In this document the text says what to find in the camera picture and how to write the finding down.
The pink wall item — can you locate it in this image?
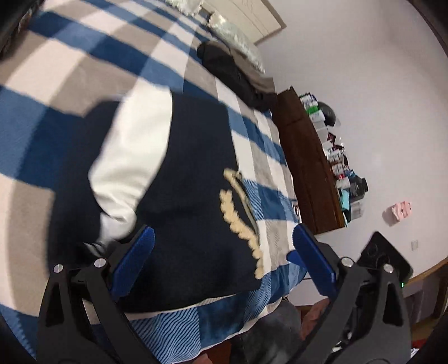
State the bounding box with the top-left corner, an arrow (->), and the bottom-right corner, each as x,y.
387,201 -> 413,223

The grey-brown garment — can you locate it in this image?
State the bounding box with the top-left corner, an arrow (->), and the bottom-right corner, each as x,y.
224,45 -> 277,95

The beige headboard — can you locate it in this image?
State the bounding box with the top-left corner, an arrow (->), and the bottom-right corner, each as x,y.
201,0 -> 286,45

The wooden door frame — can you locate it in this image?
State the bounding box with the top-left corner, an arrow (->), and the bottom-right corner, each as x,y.
402,257 -> 448,291

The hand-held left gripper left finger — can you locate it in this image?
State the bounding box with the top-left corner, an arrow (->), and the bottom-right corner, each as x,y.
35,225 -> 158,364

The dark wooden dresser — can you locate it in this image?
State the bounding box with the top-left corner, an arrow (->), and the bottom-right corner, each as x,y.
271,87 -> 347,235

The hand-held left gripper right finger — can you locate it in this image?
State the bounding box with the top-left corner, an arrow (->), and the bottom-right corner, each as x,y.
287,223 -> 412,364

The cluster of bottles and boxes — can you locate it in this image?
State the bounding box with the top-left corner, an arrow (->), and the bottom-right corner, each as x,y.
299,92 -> 370,223

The person's grey trouser leg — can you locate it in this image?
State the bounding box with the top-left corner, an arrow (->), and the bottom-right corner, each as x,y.
231,299 -> 305,364

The blue white checkered blanket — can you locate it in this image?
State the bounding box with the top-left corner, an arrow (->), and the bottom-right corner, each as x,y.
0,0 -> 305,364

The navy and cream varsity jacket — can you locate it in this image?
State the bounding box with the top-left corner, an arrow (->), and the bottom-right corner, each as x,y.
87,87 -> 291,312

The black helmet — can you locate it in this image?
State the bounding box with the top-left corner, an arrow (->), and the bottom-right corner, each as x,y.
317,101 -> 342,127

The black clothes pile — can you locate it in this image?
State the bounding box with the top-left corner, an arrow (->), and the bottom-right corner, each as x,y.
197,40 -> 279,113

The white patterned pillow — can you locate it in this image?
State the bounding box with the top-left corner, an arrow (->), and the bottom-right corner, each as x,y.
208,10 -> 267,74
164,0 -> 205,16

